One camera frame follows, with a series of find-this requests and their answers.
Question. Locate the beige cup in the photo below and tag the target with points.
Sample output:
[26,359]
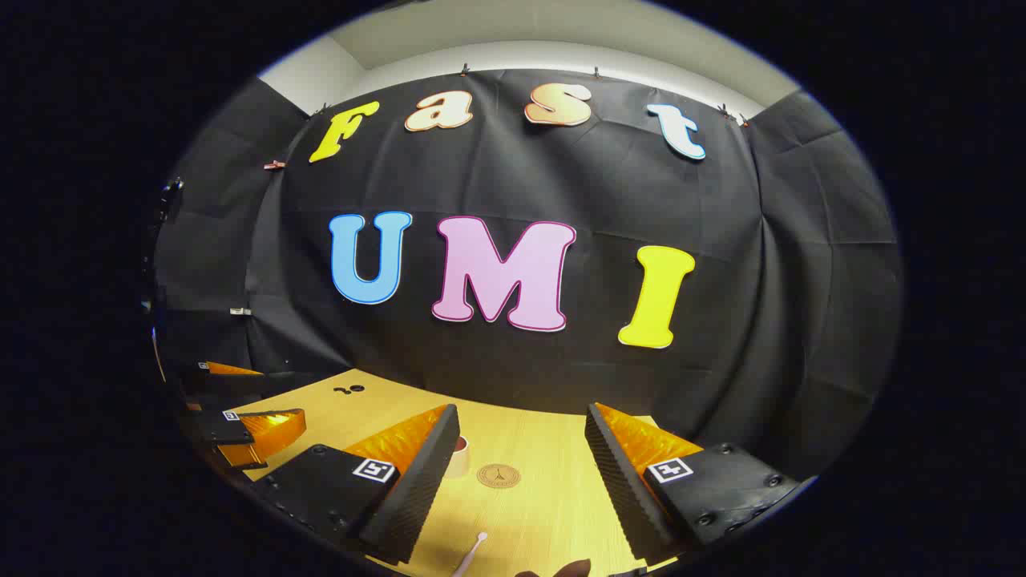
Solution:
[459,462]

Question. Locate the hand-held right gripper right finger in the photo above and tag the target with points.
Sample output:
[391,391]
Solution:
[629,489]

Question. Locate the wooden desktop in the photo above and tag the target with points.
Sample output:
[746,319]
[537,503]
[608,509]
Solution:
[529,521]

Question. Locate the black backdrop cloth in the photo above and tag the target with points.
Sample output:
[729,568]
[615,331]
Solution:
[561,184]

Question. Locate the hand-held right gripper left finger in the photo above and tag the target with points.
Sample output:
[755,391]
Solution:
[409,497]

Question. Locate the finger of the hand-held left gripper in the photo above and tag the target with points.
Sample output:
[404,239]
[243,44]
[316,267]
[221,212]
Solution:
[272,429]
[248,381]

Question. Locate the round cork coaster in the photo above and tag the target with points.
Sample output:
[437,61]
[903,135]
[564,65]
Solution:
[498,476]

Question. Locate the pink toothbrush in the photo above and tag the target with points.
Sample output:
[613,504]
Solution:
[473,551]

